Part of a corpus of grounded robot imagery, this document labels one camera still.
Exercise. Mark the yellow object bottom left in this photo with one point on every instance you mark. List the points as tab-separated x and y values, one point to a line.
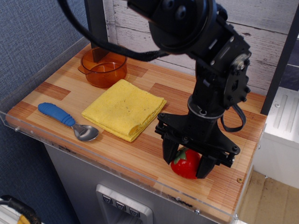
23	220

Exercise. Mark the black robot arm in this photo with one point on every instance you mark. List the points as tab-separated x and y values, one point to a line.
199	29

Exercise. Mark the folded yellow cloth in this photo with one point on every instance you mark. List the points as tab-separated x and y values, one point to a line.
124	110

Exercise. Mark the clear acrylic table guard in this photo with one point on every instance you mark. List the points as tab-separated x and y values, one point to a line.
216	197

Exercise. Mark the white grooved side unit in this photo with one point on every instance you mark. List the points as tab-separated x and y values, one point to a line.
277	154

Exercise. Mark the blue handled metal spoon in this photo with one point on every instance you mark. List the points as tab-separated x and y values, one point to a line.
81	132

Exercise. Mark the silver cabinet with buttons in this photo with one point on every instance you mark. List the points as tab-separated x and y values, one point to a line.
99	196

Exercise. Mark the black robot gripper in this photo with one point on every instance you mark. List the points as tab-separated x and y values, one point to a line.
198	134

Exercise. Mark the dark grey left post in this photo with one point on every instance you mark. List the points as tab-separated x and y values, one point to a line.
97	26

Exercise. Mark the amber transparent plastic pot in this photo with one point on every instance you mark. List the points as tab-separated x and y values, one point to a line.
103	68

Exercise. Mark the red plastic strawberry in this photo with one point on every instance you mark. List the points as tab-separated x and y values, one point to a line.
186	163

